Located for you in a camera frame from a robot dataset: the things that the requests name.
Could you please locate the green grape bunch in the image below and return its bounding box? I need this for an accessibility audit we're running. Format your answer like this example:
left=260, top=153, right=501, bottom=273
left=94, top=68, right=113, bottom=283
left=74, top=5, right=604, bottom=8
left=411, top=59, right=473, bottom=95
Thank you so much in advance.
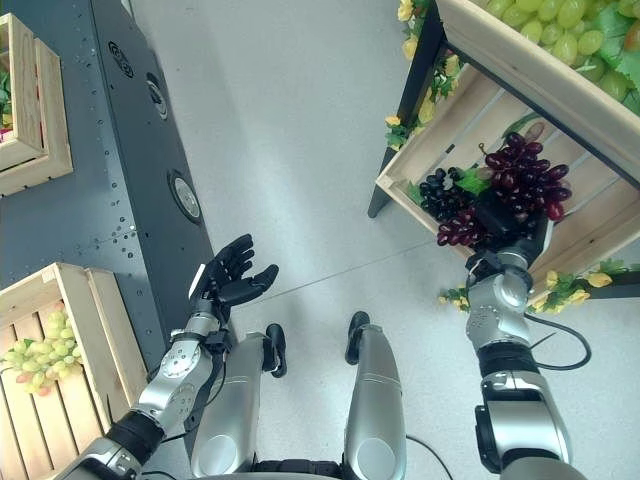
left=0, top=309, right=84, bottom=397

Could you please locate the round black vent silver centre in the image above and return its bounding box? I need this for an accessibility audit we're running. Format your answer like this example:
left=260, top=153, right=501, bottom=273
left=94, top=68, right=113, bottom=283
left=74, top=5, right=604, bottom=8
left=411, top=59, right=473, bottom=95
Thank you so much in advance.
left=166, top=169, right=204, bottom=225

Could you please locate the silver robot left leg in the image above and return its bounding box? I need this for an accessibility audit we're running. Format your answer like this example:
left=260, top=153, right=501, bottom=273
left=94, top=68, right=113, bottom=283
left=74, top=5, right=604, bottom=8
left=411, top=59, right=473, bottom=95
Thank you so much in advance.
left=191, top=331, right=267, bottom=480

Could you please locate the wooden crate of green grapes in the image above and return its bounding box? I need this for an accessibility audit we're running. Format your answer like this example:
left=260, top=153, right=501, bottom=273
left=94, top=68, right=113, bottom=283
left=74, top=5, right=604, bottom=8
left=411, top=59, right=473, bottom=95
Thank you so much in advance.
left=433, top=0, right=640, bottom=192

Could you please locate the black grape bunch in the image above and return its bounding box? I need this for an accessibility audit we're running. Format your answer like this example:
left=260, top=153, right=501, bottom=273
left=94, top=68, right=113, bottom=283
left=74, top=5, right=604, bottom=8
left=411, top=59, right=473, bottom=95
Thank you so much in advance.
left=418, top=166, right=477, bottom=222

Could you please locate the dark robot right foot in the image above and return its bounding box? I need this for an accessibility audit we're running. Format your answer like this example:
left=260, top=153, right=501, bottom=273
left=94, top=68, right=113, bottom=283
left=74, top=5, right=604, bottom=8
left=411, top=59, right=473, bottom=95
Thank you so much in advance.
left=343, top=310, right=372, bottom=366

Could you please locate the green vine leaf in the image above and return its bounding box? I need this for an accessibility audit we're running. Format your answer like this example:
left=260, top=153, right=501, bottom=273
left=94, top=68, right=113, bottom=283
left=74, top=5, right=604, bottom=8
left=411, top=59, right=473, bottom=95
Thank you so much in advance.
left=451, top=167, right=495, bottom=197

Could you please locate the yellow flower garland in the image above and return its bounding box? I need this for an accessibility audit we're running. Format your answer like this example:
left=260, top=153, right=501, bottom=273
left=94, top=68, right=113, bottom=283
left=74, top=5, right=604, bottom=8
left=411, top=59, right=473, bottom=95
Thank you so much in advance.
left=438, top=258, right=632, bottom=316
left=383, top=0, right=467, bottom=152

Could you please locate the wooden crate with handle slot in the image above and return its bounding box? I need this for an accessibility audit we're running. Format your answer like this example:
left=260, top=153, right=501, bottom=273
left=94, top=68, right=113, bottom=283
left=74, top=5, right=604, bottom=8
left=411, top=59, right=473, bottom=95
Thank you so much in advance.
left=375, top=63, right=640, bottom=301

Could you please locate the large red grape bunch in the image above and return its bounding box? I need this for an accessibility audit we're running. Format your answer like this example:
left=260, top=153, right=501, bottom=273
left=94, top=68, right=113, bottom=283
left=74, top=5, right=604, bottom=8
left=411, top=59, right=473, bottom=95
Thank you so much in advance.
left=483, top=131, right=574, bottom=223

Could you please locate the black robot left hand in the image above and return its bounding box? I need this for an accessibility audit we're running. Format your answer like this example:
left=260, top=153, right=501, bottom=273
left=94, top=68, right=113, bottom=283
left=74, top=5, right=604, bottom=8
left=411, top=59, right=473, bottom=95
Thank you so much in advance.
left=188, top=233, right=280, bottom=307

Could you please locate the dark robot foot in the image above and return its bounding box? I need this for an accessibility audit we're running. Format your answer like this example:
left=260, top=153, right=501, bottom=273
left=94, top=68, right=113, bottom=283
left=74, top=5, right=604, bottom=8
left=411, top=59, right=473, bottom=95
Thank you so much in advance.
left=343, top=310, right=372, bottom=366
left=264, top=323, right=289, bottom=379

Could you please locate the black robot waist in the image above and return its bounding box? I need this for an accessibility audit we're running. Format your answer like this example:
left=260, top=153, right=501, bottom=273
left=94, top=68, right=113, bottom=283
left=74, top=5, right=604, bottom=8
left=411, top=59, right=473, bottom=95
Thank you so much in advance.
left=251, top=458, right=347, bottom=480

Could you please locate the pile of green grapes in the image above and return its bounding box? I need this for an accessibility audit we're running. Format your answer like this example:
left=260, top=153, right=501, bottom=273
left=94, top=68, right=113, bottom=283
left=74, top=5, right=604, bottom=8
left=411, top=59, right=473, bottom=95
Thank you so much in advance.
left=485, top=0, right=640, bottom=104

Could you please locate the dark grey metal cabinet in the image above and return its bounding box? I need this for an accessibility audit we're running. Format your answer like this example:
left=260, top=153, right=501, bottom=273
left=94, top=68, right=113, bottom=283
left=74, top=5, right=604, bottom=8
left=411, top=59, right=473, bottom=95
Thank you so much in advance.
left=0, top=0, right=222, bottom=454

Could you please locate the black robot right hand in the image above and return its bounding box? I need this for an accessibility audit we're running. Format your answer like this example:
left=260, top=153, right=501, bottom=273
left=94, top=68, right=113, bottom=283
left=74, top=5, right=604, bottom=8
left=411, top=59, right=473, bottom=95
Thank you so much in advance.
left=472, top=197, right=554, bottom=264

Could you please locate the silver robot right leg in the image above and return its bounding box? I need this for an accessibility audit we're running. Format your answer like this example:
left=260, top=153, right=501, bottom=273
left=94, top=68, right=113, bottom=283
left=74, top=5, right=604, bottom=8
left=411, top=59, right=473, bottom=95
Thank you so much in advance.
left=343, top=322, right=407, bottom=480

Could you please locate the silver robot leg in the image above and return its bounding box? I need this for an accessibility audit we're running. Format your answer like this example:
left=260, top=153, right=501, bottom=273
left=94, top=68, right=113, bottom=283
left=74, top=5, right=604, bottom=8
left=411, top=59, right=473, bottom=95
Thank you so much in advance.
left=343, top=322, right=407, bottom=480
left=191, top=331, right=267, bottom=480

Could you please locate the wooden crate with slatted bottom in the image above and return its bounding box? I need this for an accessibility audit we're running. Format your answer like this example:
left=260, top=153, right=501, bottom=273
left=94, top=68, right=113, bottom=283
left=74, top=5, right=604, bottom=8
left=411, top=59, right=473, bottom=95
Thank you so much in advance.
left=0, top=261, right=151, bottom=480

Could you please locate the thin black cable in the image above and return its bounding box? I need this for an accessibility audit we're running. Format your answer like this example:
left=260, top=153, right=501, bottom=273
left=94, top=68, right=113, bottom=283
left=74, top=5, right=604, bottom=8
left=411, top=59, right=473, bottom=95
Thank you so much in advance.
left=404, top=433, right=444, bottom=480

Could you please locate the black metal rack frame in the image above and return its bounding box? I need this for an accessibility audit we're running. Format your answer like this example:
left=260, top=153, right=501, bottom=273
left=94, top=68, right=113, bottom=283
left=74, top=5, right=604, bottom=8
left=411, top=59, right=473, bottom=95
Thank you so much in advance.
left=367, top=0, right=640, bottom=301

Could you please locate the dark robot left foot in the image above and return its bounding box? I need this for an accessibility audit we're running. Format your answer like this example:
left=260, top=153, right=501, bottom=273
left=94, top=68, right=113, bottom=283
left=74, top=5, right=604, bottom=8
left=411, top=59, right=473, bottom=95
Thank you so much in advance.
left=264, top=323, right=289, bottom=379

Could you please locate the small wooden crate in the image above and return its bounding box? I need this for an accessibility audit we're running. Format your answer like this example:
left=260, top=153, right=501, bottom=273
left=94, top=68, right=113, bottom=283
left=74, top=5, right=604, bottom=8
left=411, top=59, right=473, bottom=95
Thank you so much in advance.
left=0, top=13, right=75, bottom=198

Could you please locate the small red grape bunch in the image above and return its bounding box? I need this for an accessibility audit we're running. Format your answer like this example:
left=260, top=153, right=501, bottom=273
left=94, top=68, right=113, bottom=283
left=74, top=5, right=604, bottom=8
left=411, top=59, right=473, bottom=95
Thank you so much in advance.
left=436, top=206, right=490, bottom=249

